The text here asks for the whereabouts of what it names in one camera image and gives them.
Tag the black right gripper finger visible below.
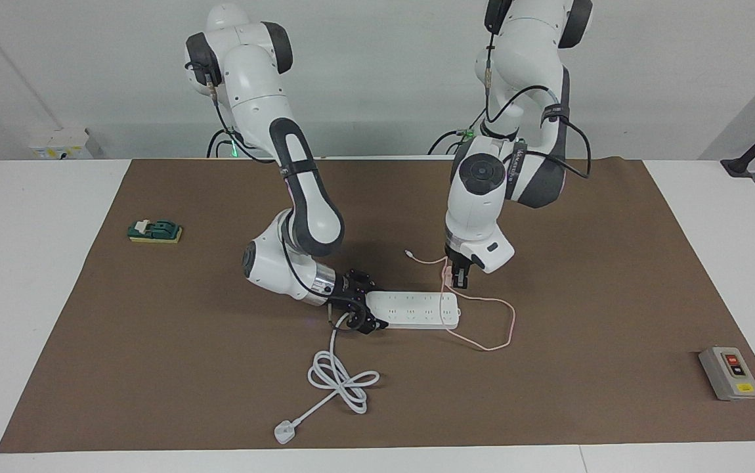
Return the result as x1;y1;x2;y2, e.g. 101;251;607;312
349;269;379;294
345;307;390;336

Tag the white power strip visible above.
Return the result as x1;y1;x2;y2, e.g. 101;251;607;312
366;291;462;330

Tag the pink charging cable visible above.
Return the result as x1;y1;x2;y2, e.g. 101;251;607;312
405;248;517;352

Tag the brown table mat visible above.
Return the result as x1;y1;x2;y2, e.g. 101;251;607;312
0;158;755;454

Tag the white power cord with plug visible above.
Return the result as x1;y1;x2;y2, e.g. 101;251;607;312
274;312;381;445

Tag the green knife switch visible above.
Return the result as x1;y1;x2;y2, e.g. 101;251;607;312
127;219;183;244

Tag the grey on-off switch box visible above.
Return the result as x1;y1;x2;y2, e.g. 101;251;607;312
699;346;755;402

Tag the white wall box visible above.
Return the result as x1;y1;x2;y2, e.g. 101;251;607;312
28;126;93;160

